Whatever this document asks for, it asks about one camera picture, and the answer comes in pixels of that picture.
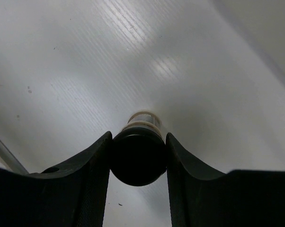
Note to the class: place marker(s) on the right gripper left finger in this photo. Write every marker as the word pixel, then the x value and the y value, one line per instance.
pixel 69 194

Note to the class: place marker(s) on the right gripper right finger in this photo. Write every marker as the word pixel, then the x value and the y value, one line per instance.
pixel 201 196

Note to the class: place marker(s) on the spice jar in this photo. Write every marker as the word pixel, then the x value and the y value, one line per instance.
pixel 138 156

